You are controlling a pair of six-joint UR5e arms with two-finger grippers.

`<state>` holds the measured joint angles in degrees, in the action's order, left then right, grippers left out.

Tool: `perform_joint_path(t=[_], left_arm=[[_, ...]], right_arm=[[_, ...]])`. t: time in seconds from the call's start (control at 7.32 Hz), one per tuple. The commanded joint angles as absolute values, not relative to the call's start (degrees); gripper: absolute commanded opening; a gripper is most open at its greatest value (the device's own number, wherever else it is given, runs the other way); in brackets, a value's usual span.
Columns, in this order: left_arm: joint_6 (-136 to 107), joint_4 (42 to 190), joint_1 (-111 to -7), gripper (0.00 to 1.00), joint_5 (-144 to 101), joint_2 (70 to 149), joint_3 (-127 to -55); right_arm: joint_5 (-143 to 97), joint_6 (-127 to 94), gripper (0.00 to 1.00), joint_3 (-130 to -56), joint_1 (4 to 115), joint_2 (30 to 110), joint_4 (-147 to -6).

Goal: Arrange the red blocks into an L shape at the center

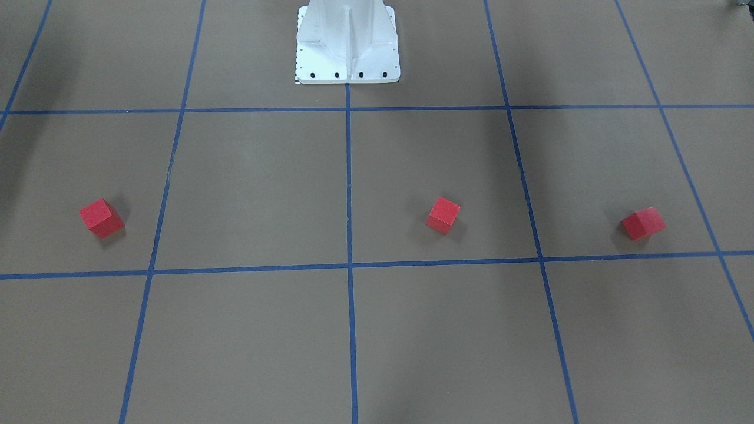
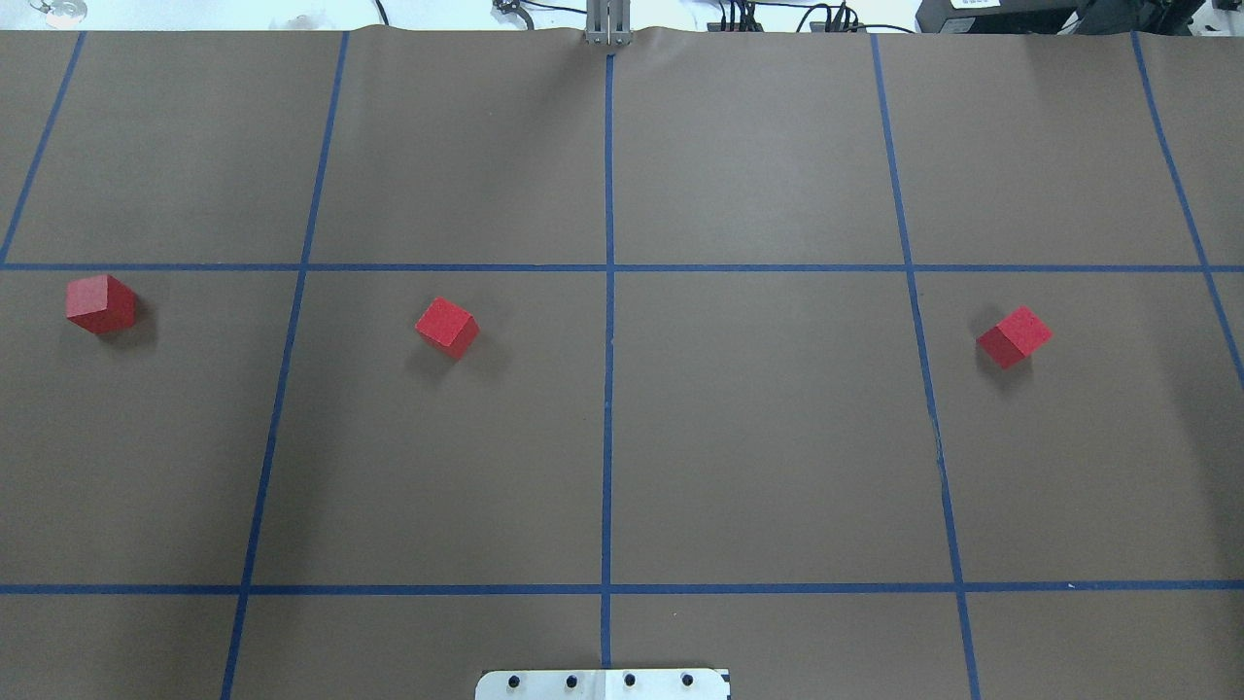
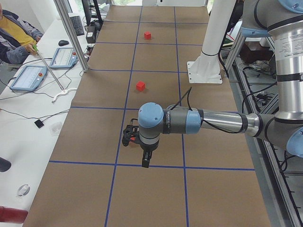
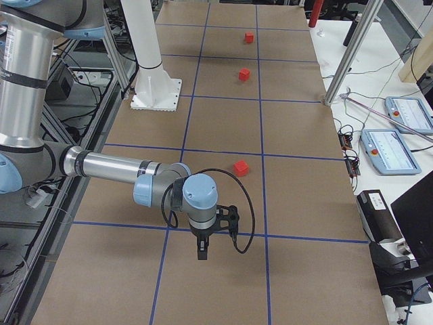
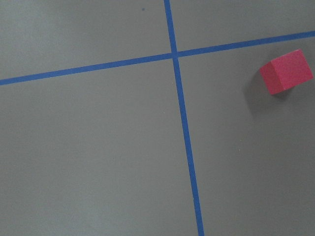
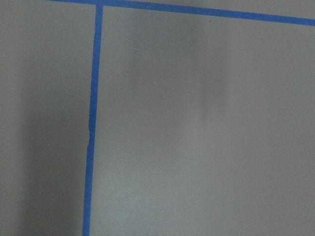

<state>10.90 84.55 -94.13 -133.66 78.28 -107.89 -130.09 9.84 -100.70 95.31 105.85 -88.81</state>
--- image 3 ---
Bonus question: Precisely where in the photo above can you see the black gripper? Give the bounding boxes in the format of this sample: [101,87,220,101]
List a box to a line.
[140,143,158,168]

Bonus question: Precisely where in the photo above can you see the red cube block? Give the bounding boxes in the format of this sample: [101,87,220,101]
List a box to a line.
[144,31,152,40]
[136,81,145,92]

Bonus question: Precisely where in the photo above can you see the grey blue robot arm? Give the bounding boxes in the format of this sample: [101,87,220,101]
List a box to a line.
[135,0,303,168]

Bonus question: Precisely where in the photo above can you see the small black square pad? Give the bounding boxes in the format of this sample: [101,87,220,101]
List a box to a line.
[34,119,44,129]

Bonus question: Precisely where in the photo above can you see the far blue teach pendant tablet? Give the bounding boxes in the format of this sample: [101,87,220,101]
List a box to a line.
[50,47,78,69]

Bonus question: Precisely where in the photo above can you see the blue teach pendant tablet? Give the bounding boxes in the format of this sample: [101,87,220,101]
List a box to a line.
[50,47,78,69]
[10,65,48,92]

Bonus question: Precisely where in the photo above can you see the round silver clip disc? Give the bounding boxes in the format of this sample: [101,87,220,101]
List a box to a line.
[16,184,30,197]

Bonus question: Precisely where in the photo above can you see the black power adapter box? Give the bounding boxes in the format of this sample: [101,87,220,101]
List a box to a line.
[86,26,97,44]

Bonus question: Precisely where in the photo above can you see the near blue teach pendant tablet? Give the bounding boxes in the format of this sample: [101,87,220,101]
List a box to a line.
[10,65,48,92]

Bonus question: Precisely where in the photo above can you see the black computer mouse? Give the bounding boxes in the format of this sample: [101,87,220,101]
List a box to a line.
[58,40,69,46]

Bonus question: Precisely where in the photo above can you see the dark red cylinder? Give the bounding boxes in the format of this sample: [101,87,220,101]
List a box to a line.
[0,206,28,224]

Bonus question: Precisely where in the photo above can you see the black keyboard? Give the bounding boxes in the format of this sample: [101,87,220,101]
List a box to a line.
[70,16,85,36]

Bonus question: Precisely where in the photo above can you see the long metal reaching stick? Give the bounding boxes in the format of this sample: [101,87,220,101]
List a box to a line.
[33,44,77,104]

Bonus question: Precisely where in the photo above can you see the seated person in yellow shirt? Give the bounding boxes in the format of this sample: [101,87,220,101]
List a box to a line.
[0,9,43,64]

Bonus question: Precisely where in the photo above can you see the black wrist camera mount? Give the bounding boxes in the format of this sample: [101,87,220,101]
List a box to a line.
[122,118,141,147]

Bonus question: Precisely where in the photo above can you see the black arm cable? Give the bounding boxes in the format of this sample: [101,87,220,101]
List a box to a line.
[169,87,244,134]

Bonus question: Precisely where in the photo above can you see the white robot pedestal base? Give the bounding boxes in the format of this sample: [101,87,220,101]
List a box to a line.
[187,0,236,84]

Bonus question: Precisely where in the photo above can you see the aluminium frame post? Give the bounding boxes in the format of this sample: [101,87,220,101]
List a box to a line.
[54,0,89,72]

